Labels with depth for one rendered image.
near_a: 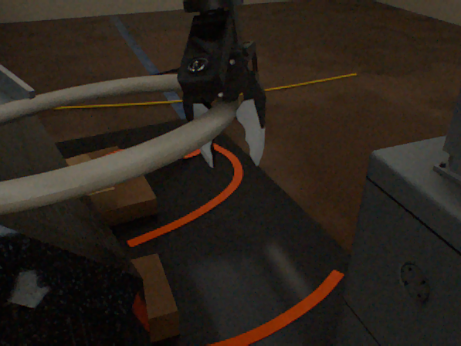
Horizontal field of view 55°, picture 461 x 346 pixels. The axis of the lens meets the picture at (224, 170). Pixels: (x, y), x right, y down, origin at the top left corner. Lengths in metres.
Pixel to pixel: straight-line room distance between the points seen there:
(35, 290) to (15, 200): 0.46
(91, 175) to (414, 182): 0.63
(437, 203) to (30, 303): 0.72
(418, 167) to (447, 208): 0.13
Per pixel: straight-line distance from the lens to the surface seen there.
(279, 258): 1.91
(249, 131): 0.56
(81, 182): 0.42
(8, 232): 0.87
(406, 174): 0.91
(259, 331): 1.64
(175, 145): 0.45
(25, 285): 0.87
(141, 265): 1.72
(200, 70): 0.46
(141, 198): 2.11
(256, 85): 0.54
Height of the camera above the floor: 1.29
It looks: 31 degrees down
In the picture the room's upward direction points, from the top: straight up
